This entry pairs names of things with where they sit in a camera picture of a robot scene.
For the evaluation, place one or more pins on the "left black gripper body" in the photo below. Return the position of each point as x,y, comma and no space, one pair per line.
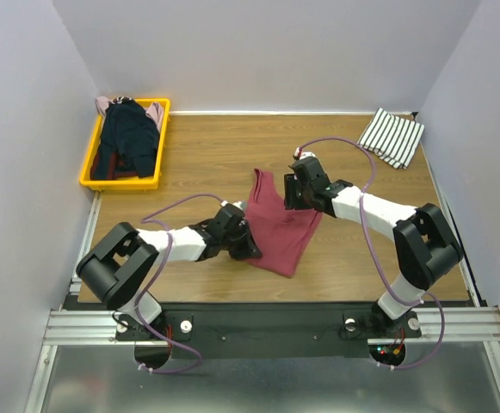
237,244

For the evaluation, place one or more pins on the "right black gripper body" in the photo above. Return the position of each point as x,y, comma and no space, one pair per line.
293,192

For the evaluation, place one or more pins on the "maroon tank top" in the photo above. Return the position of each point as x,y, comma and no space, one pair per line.
281,235

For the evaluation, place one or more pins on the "black white striped tank top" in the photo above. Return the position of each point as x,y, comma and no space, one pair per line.
392,138

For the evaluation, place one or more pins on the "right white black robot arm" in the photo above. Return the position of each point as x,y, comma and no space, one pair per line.
425,245

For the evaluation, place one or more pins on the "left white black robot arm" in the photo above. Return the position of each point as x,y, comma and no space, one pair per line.
114,270

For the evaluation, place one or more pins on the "dark navy tank top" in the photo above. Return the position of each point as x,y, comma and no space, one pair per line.
128,146

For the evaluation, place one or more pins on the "pale pink tank top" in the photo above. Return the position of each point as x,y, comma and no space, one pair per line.
155,111

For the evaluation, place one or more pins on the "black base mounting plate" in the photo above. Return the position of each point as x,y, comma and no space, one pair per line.
192,331

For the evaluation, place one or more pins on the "yellow plastic bin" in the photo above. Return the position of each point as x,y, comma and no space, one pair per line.
130,183

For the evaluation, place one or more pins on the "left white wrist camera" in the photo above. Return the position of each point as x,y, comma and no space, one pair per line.
241,204

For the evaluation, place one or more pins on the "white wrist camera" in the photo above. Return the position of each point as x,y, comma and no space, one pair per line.
241,204
300,153

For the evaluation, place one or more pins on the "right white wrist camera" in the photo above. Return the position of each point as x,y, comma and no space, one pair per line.
300,153

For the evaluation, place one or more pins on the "aluminium extrusion frame rail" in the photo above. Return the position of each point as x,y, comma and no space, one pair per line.
86,328

